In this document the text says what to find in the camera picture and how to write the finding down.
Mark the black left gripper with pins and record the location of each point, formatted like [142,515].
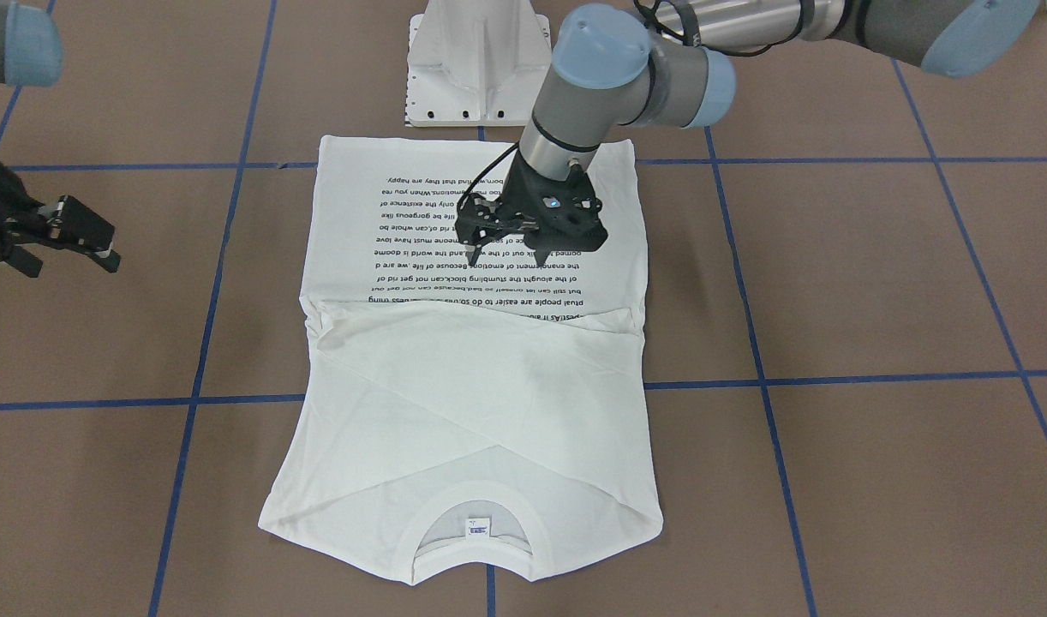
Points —
[518,190]

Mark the white long-sleeve printed shirt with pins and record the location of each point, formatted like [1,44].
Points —
[458,414]

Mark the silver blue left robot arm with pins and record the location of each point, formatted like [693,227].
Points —
[670,63]

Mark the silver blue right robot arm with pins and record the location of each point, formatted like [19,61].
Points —
[31,55]

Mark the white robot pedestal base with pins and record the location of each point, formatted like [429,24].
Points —
[475,63]

